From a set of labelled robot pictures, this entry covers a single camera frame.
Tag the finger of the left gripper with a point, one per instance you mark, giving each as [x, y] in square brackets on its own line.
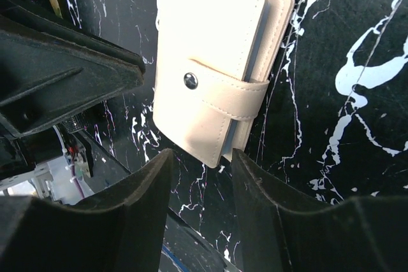
[51, 70]

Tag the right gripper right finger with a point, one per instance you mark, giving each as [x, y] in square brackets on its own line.
[283, 229]

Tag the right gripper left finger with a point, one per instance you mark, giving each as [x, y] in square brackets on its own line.
[120, 228]

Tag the beige leather card holder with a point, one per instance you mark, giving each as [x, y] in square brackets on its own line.
[214, 58]

